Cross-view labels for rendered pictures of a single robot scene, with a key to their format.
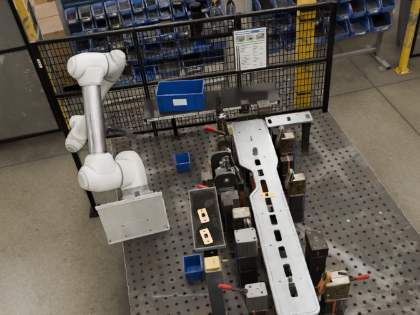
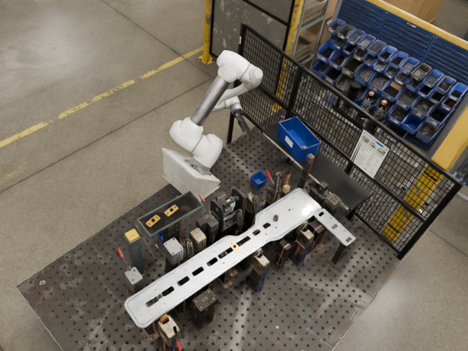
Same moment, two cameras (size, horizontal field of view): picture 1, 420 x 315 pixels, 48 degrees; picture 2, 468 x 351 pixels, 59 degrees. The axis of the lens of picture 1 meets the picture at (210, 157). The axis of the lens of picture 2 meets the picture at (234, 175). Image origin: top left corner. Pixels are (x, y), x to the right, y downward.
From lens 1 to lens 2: 144 cm
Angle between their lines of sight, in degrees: 33
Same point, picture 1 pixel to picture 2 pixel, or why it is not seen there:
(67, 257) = not seen: hidden behind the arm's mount
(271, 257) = (174, 275)
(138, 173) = (207, 155)
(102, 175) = (182, 136)
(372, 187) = (329, 334)
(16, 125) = not seen: hidden behind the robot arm
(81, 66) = (223, 60)
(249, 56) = (365, 159)
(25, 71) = (277, 40)
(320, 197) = (289, 294)
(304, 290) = (154, 310)
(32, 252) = (173, 145)
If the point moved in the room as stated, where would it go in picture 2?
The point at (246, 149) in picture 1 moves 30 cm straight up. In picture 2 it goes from (276, 211) to (284, 182)
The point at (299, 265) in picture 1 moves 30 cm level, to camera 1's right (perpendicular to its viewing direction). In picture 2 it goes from (175, 297) to (207, 342)
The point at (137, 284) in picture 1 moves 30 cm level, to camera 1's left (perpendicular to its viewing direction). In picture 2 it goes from (140, 209) to (120, 182)
